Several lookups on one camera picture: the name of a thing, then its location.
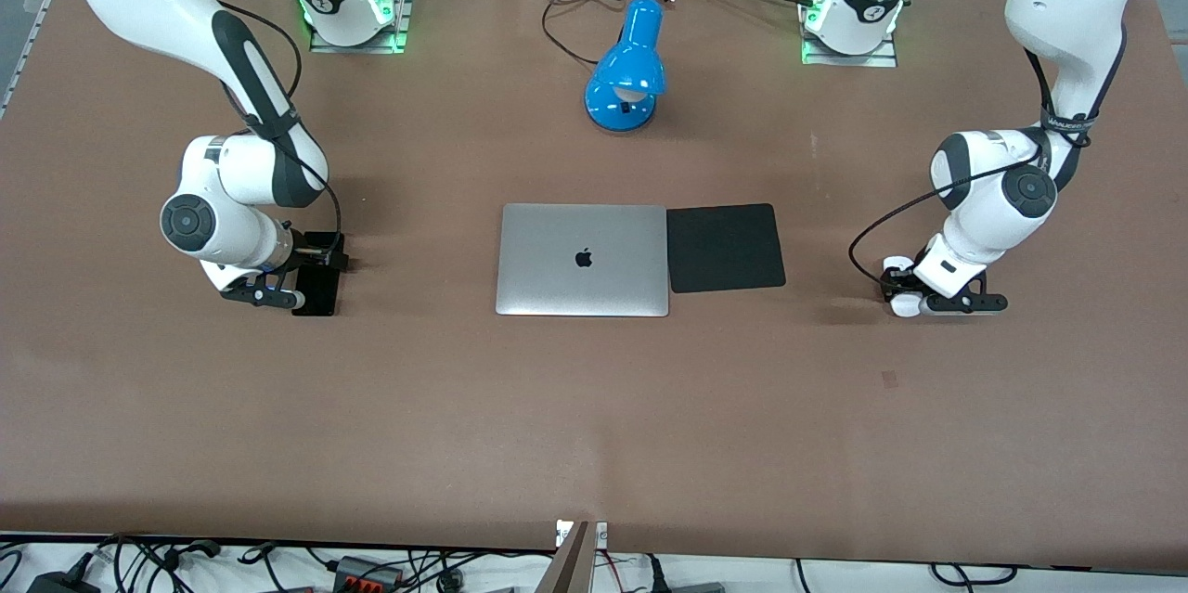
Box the black mouse pad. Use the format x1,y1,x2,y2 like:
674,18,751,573
666,202,787,294

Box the tangled black floor cables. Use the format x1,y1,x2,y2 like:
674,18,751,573
91,532,279,593

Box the silver laptop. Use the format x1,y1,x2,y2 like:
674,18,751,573
495,203,670,318

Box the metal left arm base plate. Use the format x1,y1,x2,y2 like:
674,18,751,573
799,0,900,68

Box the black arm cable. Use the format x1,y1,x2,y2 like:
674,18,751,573
848,157,1050,290
215,1,345,246

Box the black smartphone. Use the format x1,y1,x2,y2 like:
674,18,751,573
291,264,338,316

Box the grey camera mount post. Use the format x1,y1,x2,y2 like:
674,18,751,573
546,519,610,593

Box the black red connector box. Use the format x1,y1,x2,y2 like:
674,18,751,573
332,555,407,593

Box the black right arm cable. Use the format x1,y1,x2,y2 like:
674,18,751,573
215,1,345,246

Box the black power adapter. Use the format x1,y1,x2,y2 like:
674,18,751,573
26,569,96,593

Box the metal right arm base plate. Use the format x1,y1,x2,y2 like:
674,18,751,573
308,0,420,55

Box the aluminium side rail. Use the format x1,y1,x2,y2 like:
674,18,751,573
0,0,64,119

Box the black looped floor cable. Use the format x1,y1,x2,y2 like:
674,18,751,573
928,561,1019,588

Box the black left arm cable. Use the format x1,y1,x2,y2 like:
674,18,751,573
848,157,1050,290

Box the blue desk lamp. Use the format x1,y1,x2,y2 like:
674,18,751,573
584,0,667,134

